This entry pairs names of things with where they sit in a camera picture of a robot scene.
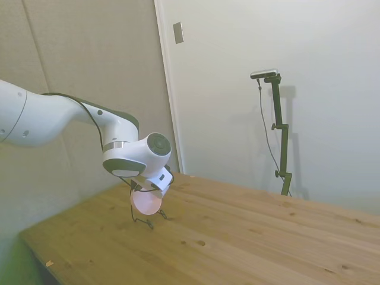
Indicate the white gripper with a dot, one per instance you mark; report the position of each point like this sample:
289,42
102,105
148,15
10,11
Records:
161,178

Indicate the pink bowl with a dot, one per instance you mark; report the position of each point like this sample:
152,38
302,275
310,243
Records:
146,203

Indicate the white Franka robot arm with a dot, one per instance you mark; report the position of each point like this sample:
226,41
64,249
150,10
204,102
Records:
53,118

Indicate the white door frame trim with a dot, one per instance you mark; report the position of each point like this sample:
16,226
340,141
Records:
169,89

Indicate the black camera stand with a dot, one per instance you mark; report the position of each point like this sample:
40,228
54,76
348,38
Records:
280,124

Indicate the grey exterior camera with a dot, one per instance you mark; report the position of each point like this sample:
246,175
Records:
264,73

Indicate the grey wall switch plate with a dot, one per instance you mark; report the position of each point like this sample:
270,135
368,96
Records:
178,33

